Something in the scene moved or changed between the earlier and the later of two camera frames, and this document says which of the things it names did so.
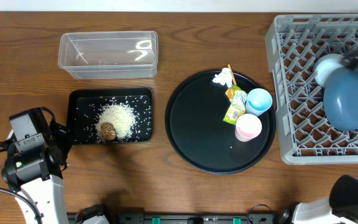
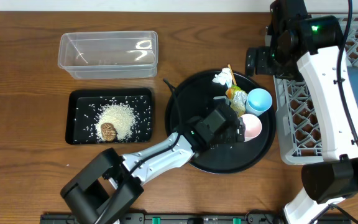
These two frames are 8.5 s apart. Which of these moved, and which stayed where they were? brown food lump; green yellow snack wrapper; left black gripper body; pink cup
Moved: left black gripper body
Stayed: brown food lump; pink cup; green yellow snack wrapper
